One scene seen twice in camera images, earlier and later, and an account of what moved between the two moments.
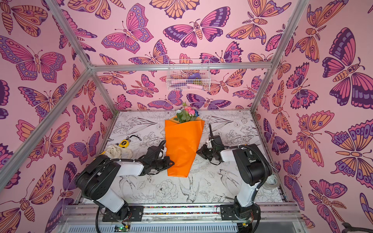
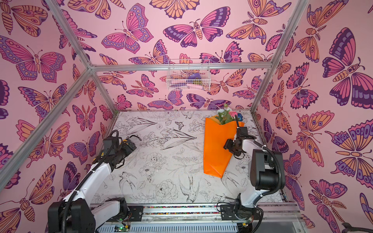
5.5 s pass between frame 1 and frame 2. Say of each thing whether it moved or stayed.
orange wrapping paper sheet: moved
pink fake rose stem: moved
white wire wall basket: stayed
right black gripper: moved
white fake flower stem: moved
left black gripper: moved
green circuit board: stayed
